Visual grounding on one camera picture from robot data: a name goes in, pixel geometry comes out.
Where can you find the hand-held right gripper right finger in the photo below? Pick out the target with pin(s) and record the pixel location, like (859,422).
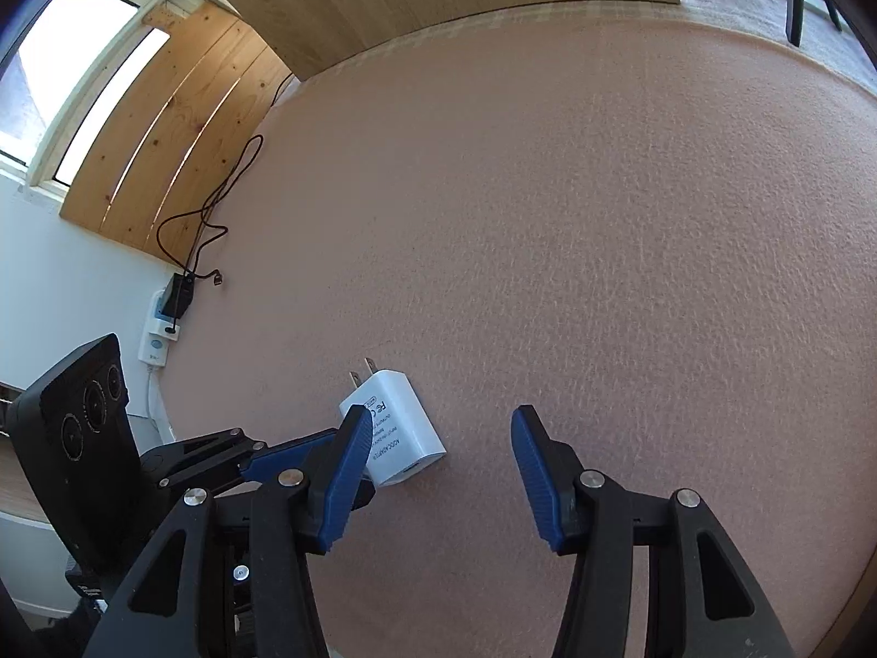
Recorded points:
(538,480)

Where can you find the checked cloth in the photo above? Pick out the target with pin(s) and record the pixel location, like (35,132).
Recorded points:
(754,20)

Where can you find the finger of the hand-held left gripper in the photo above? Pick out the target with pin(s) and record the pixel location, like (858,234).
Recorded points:
(288,459)
(362,493)

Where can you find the white window frame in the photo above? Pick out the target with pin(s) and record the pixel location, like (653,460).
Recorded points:
(103,62)

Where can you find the white power strip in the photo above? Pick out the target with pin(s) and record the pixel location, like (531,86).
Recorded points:
(154,346)

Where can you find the black charger plug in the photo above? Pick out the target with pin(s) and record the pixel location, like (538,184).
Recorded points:
(179,298)

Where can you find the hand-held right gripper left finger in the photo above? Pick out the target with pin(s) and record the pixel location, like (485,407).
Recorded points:
(346,480)

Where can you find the black tripod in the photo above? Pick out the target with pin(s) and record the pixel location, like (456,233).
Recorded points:
(795,14)

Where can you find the pink blanket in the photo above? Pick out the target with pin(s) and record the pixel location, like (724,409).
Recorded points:
(616,253)

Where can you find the wooden slat panel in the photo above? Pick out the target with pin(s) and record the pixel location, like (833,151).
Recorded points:
(171,137)

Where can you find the white power adapter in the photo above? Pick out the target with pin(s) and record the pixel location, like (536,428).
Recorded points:
(404,432)

